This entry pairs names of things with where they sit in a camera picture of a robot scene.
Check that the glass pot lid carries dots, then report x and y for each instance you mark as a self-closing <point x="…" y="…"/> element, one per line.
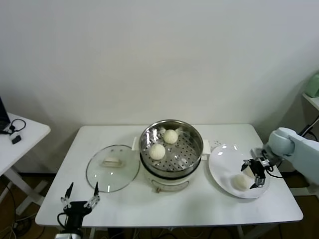
<point x="112" y="179"/>

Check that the white shelf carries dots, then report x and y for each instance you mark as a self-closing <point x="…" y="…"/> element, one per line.
<point x="312" y="100"/>

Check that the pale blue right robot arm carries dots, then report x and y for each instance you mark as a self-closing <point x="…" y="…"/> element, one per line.
<point x="299" y="149"/>

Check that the black headphones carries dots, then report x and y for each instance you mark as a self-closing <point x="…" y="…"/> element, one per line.
<point x="11" y="127"/>

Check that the stainless steel steamer basket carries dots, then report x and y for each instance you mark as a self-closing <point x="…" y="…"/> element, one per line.
<point x="198" y="143"/>

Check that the pale green appliance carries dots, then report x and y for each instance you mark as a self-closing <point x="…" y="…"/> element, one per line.
<point x="314" y="85"/>

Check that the white side table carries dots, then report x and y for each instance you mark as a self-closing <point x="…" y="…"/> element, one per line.
<point x="30" y="139"/>

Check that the white electric cooker base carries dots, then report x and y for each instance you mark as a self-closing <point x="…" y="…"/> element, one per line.
<point x="169" y="185"/>

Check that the white steamed baozi bun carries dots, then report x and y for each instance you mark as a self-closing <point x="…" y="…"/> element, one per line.
<point x="249" y="172"/>
<point x="157" y="152"/>
<point x="170" y="136"/>
<point x="240" y="181"/>

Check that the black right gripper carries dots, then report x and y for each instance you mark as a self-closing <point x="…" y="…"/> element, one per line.
<point x="258" y="169"/>

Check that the white round plate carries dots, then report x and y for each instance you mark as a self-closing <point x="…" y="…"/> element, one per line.
<point x="224" y="159"/>

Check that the small black device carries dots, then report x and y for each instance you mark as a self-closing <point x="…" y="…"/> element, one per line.
<point x="15" y="140"/>

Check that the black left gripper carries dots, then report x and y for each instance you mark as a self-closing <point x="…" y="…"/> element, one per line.
<point x="74" y="210"/>

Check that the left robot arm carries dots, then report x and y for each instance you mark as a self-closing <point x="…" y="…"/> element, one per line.
<point x="71" y="235"/>

